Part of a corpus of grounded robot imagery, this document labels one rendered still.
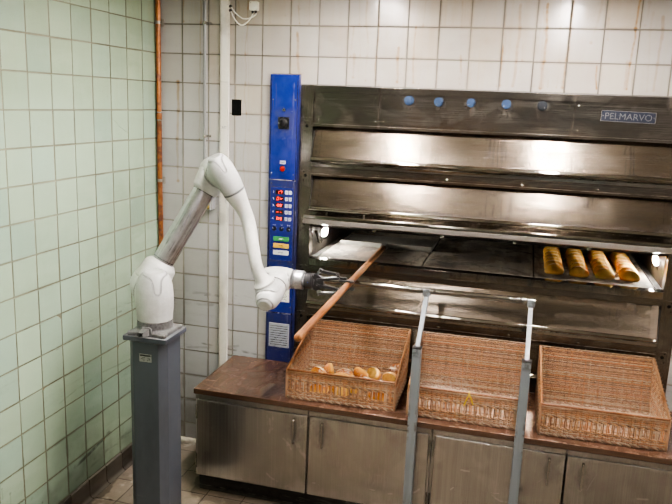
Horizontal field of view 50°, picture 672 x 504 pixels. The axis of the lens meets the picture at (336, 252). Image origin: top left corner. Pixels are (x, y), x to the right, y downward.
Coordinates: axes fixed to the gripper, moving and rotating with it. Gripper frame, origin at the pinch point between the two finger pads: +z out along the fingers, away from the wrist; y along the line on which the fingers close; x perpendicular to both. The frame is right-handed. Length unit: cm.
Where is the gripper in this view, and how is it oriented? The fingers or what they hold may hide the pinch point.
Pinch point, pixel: (347, 284)
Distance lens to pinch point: 331.7
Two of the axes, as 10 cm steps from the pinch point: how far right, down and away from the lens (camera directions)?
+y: -0.4, 9.8, 2.1
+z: 9.7, 0.9, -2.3
